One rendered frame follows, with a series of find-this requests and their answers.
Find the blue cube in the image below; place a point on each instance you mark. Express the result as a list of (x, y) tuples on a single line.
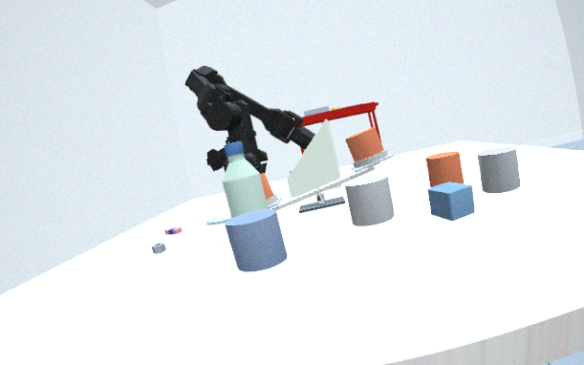
[(451, 201)]

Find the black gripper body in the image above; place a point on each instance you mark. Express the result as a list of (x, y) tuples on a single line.
[(246, 135)]

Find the white balance scale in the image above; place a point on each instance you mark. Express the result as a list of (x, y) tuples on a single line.
[(360, 168)]

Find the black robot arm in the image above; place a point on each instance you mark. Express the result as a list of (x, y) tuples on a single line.
[(226, 109)]

